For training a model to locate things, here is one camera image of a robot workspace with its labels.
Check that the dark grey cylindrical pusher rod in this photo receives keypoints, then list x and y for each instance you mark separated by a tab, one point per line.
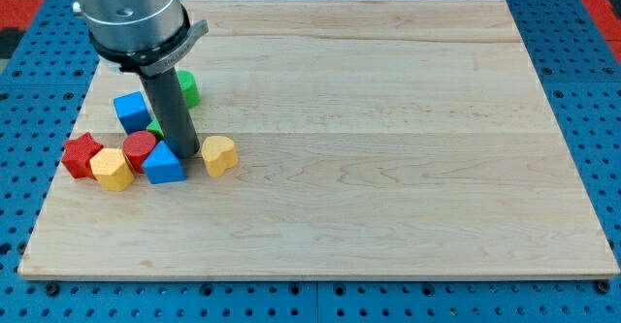
169	107

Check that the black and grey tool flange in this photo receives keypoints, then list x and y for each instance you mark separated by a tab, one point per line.
150	62

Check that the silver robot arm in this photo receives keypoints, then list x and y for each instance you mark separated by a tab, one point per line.
149	38

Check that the green star block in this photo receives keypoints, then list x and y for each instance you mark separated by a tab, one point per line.
154	128

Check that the red star block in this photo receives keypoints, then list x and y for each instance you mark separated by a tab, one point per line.
77	155

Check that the green cylinder block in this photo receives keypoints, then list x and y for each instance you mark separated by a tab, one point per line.
189	88

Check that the blue cube block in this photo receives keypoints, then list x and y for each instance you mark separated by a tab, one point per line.
132	113

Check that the red cylinder block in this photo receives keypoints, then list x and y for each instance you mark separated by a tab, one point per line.
137	148

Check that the blue triangle block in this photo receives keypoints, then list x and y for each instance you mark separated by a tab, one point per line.
162	165

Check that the yellow heart block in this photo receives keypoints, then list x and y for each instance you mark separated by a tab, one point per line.
219	154

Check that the yellow hexagon block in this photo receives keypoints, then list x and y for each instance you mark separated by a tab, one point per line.
111	169

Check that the light wooden board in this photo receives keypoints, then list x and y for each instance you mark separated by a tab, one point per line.
378	140

